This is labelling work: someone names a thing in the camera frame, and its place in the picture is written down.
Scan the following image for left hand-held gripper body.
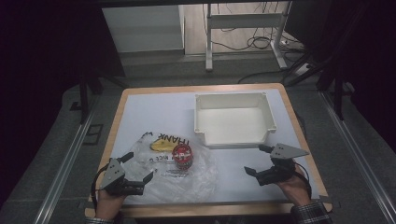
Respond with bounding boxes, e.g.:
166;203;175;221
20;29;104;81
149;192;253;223
99;158;146;197

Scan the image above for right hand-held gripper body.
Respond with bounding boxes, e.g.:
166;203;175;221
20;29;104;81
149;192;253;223
256;143;311;188

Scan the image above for clear printed plastic bag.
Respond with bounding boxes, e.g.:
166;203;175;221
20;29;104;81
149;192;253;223
122;130;220;205

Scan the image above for white plastic box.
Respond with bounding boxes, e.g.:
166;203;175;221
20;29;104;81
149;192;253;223
193;91;278;150

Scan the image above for red can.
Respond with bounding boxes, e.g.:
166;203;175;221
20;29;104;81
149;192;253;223
171;143;194;172

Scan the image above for person's right hand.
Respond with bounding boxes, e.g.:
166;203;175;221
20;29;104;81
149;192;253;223
275;164;312;207

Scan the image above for person's left hand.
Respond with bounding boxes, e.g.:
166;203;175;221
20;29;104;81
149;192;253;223
94;186;127;220

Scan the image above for wooden table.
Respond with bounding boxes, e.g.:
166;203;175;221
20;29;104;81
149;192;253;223
84;82;333;218

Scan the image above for pale table mat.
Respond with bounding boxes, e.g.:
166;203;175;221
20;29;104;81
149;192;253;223
110;88;321;206

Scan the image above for black stand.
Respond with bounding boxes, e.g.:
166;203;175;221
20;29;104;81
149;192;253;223
69;71;129;125
284;52;357;121

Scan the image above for white power strip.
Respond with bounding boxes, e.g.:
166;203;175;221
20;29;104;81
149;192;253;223
293;63;313;77

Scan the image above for white cabinet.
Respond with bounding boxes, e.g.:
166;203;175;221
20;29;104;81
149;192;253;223
102;4;186;54

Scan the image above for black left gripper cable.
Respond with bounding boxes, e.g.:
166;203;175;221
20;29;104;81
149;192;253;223
90;166;111;213

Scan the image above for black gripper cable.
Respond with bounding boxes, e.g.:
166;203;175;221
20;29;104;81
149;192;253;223
90;166;111;213
293;161;313;200

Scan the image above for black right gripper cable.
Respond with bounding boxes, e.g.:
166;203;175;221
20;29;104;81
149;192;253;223
293;161;313;200

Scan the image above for aluminium rail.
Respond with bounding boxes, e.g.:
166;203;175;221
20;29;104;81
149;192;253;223
318;90;396;224
32;96;101;224

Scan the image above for tangle of black cables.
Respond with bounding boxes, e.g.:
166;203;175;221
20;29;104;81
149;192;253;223
211;1;307;63

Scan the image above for white desk frame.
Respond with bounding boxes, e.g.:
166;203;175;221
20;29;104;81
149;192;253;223
204;0;292;73

